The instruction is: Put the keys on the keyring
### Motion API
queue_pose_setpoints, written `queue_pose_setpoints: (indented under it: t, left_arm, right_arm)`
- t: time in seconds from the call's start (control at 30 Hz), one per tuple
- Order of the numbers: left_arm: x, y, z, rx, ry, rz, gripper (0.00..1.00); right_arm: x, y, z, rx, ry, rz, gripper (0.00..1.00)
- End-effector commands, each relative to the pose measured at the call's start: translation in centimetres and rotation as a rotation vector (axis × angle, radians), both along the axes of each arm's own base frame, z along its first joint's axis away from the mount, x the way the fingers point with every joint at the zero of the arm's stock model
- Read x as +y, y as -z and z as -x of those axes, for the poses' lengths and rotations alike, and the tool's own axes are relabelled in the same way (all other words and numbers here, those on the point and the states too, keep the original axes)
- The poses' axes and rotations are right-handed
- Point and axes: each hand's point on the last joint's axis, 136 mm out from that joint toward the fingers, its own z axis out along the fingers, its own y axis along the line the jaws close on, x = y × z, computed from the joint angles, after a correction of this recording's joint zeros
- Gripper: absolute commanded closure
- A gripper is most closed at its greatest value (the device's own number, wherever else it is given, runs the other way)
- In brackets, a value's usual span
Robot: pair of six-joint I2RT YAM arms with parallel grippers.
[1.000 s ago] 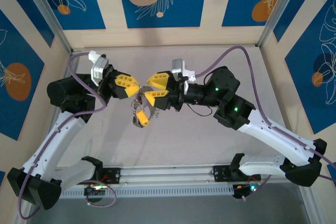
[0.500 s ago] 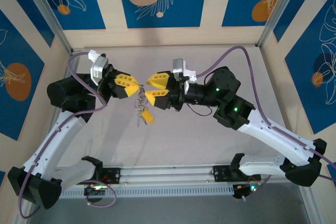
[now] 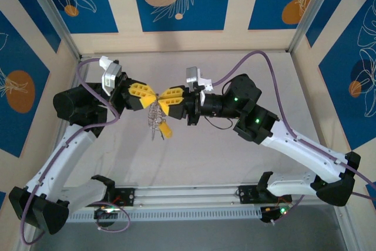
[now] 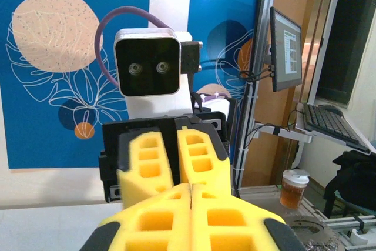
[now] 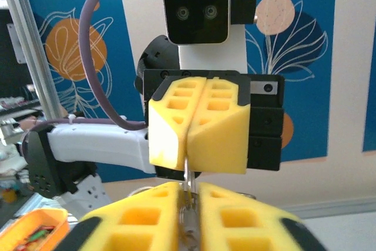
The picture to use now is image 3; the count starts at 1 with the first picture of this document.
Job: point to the aluminium corner post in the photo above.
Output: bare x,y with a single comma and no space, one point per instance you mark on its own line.
308,13
56,18

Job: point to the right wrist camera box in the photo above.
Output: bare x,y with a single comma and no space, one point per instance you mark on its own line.
192,76

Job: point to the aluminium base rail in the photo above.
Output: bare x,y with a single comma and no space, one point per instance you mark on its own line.
191,195

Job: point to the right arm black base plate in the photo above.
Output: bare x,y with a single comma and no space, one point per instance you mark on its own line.
246,193

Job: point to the yellow capped key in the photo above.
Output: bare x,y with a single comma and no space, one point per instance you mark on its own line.
167,131

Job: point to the aluminium frame leg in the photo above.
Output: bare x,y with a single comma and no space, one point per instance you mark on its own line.
345,230

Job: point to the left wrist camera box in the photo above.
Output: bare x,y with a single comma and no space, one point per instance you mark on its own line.
111,76

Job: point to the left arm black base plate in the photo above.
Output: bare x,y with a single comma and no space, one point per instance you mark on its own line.
126,196

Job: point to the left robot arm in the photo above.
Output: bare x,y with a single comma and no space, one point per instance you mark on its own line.
58,163

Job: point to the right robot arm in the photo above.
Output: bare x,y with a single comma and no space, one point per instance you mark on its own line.
308,152

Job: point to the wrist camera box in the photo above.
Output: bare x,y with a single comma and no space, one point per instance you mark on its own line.
111,76
192,76

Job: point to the metal keyring with yellow tags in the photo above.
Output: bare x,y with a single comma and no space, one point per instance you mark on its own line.
154,113

